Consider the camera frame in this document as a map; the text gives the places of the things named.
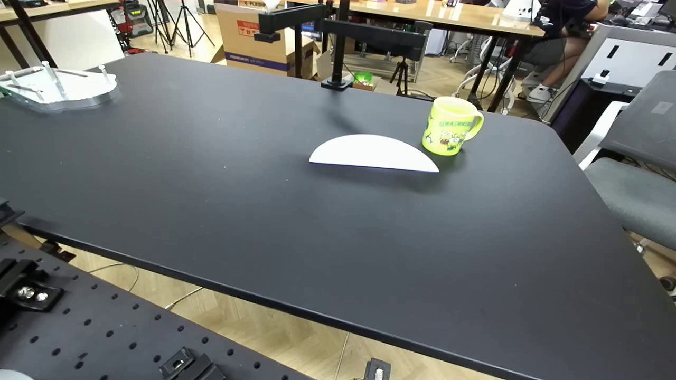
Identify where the seated person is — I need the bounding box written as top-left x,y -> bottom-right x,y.
524,0 -> 611,108

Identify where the tall black tripod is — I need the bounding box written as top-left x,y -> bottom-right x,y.
151,0 -> 217,59

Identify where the small silver-black clamp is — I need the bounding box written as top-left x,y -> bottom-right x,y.
362,356 -> 393,380

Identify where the black clamp bracket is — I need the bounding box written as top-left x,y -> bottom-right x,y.
156,346 -> 230,380

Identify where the grey slotted cabinet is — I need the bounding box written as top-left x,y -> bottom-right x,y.
545,23 -> 676,125

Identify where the clear acrylic rack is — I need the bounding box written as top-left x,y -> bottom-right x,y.
0,61 -> 121,113

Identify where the white plate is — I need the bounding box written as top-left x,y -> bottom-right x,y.
306,132 -> 441,175

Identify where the long wooden table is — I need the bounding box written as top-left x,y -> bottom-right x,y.
287,0 -> 547,113

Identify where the cardboard box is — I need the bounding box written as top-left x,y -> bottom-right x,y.
213,1 -> 324,79

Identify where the grey office chair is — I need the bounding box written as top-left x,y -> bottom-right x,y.
584,67 -> 676,250

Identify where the small black tripod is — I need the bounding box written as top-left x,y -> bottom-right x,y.
389,56 -> 418,98

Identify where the black bracket with silver screws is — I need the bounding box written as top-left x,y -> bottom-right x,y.
0,257 -> 66,314

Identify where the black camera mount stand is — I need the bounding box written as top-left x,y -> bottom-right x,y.
254,0 -> 434,92

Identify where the white panel board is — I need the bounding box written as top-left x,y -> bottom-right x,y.
30,7 -> 128,72

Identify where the wooden desk with black legs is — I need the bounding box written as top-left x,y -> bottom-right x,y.
0,0 -> 122,70

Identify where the yellow-green printed mug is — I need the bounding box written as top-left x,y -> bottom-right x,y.
421,95 -> 487,158

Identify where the green tape roll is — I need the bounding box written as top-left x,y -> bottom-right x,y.
352,70 -> 378,91

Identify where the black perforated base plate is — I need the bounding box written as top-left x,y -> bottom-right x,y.
0,239 -> 312,380

